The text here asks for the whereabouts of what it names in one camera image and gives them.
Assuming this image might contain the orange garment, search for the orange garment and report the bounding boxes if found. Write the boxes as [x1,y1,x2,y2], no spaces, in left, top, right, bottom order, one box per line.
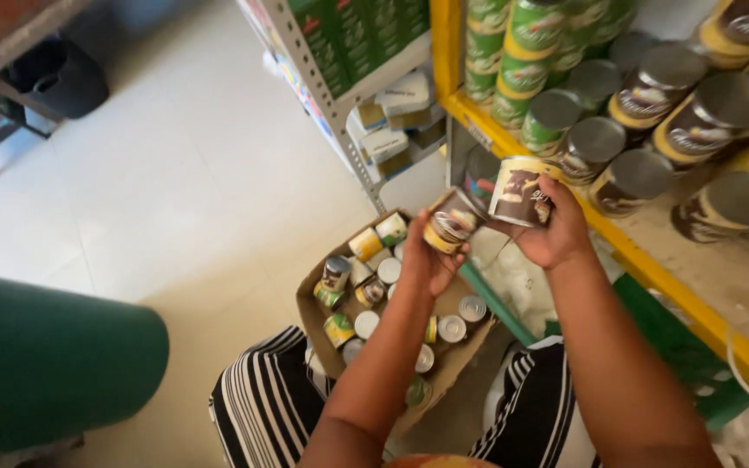
[384,454,499,468]

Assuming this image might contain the person's left hand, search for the person's left hand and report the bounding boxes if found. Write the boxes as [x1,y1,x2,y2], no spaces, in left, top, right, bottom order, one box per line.
[398,208,472,299]

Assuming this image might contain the large green drum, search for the large green drum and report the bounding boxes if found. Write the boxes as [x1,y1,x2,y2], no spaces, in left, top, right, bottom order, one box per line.
[0,270,170,457]

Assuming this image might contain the group of brown label cans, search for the group of brown label cans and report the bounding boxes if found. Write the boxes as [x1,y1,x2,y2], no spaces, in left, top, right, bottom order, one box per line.
[553,0,749,269]

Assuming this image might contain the yellow metal shelf frame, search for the yellow metal shelf frame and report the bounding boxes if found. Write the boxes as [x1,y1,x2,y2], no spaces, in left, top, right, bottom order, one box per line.
[430,0,749,420]

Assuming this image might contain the heap of assorted small cans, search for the heap of assorted small cans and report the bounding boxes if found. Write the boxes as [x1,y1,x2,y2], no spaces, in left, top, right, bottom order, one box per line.
[313,211,489,410]

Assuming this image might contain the person's right hand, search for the person's right hand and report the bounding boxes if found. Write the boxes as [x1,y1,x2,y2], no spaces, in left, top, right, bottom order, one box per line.
[489,173,596,271]

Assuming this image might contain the brown yellow cocoa tin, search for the brown yellow cocoa tin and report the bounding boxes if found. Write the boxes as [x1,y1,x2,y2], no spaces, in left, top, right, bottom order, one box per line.
[488,155,564,228]
[423,187,488,256]

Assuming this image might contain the grey slotted metal shelf rack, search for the grey slotted metal shelf rack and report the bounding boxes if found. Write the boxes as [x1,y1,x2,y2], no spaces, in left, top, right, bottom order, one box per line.
[238,0,448,215]

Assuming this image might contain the open cardboard box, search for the open cardboard box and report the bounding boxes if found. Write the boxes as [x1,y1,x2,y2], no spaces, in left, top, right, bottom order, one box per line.
[295,208,499,438]

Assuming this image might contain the green plastic crate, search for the green plastic crate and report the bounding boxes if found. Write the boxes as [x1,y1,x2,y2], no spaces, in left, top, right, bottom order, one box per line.
[459,260,749,431]

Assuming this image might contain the black bucket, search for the black bucket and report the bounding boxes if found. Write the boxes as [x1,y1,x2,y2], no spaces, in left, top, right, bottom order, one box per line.
[0,36,110,120]

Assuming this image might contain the white plastic bag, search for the white plastic bag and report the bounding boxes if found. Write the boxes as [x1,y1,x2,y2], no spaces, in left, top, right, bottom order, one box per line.
[472,227,617,340]

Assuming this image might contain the group of green label cans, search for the group of green label cans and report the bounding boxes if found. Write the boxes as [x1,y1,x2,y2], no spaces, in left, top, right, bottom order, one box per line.
[464,0,642,157]

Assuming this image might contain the black white striped trousers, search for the black white striped trousers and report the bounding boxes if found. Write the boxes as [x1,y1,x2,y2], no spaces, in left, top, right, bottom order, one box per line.
[208,325,603,468]

